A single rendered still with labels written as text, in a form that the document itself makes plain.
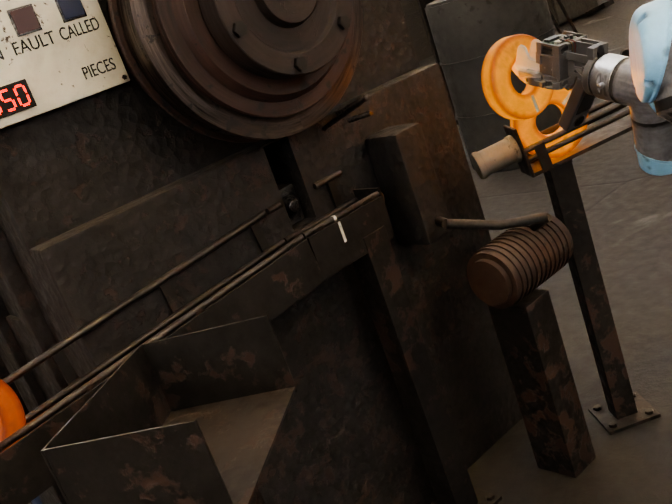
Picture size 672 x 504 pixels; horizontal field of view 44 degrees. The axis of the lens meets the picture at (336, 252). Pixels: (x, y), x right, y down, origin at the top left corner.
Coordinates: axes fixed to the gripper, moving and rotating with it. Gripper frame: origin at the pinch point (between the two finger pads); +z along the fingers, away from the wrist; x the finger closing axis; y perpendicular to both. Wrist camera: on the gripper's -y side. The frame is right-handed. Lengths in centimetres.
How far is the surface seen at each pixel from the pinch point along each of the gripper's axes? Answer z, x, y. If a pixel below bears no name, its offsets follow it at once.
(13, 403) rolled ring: -3, 103, -16
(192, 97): 11, 60, 12
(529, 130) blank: 3.6, -6.1, -15.8
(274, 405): -28, 74, -19
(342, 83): 14.6, 29.3, 3.6
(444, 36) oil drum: 202, -149, -67
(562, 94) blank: 1.5, -13.5, -10.2
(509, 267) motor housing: -9.7, 14.0, -33.5
